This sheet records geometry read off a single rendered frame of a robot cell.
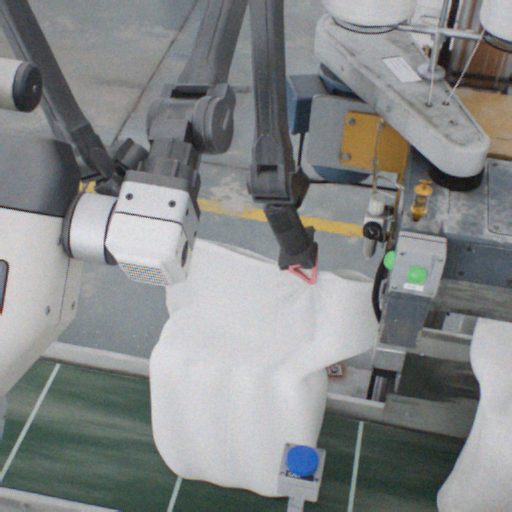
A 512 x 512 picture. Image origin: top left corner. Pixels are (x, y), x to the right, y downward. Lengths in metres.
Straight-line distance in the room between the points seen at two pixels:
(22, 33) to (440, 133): 0.74
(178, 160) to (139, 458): 1.20
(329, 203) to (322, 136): 1.85
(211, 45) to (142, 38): 3.49
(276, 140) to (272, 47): 0.15
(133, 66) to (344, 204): 1.47
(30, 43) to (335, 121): 0.59
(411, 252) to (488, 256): 0.13
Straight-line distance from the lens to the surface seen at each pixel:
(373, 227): 1.60
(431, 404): 2.22
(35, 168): 1.09
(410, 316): 1.47
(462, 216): 1.39
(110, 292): 3.13
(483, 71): 1.76
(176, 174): 1.10
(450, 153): 1.40
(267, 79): 1.44
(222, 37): 1.24
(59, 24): 4.89
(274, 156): 1.46
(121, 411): 2.27
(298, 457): 1.61
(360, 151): 1.72
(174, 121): 1.15
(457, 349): 2.07
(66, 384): 2.35
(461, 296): 1.65
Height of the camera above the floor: 2.17
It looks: 42 degrees down
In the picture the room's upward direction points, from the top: 4 degrees clockwise
